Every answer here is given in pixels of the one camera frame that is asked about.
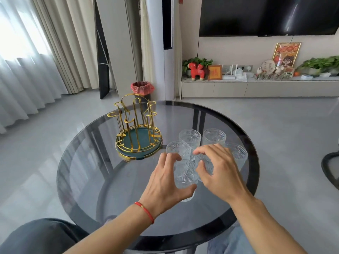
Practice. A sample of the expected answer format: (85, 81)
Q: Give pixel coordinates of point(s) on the large green leafy plant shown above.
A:
(320, 63)

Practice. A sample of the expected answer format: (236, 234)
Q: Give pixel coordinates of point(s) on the small white box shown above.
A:
(307, 77)

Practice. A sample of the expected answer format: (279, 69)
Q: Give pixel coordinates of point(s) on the red toy horse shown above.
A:
(197, 72)

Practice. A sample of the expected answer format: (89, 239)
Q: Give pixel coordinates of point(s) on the narrow beige curtain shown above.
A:
(145, 36)

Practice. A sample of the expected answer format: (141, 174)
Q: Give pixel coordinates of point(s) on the person's left forearm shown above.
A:
(114, 232)

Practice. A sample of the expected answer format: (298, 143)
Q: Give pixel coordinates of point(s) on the dried flower ornament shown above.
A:
(272, 76)

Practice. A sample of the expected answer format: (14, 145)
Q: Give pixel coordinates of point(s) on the black office chair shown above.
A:
(328, 166)

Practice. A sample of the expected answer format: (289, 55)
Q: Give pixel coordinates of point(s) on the orange framed picture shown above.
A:
(214, 72)

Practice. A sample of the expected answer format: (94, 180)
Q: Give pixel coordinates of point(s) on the beige television cabinet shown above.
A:
(230, 89)

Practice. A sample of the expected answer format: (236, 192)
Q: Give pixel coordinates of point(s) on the grey wall socket strip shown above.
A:
(247, 68)

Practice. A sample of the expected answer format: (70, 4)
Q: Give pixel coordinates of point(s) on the sheer white curtain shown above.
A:
(21, 63)

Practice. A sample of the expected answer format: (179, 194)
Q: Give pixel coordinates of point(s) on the white tissue box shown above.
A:
(239, 72)

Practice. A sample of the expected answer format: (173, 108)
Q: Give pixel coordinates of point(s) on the person's left thumb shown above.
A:
(185, 192)

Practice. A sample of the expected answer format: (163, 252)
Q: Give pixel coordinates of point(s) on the group of clear embossed glasses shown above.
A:
(189, 137)

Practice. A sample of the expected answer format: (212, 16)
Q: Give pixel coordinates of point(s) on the person's right hand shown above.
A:
(225, 174)

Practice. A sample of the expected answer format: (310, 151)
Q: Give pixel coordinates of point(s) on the black padded seat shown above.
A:
(39, 235)

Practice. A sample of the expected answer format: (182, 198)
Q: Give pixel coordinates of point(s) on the person's light blue jeans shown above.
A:
(225, 243)

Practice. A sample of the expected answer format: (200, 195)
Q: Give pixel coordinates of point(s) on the round decorated plaque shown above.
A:
(267, 67)

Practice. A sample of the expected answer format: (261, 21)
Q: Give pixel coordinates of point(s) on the white router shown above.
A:
(229, 76)

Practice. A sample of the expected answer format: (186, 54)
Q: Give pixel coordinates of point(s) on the trash bin with red bag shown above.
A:
(142, 88)

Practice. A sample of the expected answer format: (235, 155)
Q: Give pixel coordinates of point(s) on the clear embossed glass cup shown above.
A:
(208, 166)
(185, 174)

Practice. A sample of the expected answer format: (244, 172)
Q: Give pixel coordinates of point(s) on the gold framed cartoon picture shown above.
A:
(287, 54)

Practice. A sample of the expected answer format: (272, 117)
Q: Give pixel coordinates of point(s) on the white standing air conditioner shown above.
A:
(168, 71)

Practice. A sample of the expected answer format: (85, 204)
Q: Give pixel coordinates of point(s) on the black leaning board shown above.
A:
(103, 71)

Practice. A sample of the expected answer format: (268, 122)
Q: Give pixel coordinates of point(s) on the beige drape curtain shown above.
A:
(74, 36)

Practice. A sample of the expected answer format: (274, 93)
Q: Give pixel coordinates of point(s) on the black wall television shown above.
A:
(264, 15)

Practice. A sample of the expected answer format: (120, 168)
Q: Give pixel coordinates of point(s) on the person's left hand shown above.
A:
(161, 185)

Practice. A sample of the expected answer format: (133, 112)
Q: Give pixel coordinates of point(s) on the person's right forearm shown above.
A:
(264, 227)

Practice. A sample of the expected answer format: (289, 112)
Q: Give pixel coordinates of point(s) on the green potted plant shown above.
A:
(201, 61)

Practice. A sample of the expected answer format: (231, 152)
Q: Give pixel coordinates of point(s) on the person's right thumb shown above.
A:
(202, 175)

